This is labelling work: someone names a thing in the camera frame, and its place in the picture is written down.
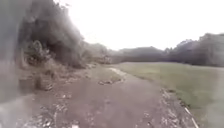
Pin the wood of trees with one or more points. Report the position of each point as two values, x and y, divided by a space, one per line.
60 36

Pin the green grass field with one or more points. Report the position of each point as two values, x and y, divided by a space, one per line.
186 80

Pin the brown dirt path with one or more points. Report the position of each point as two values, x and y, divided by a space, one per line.
110 100

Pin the grass strip with weeds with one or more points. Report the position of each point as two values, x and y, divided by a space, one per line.
46 76

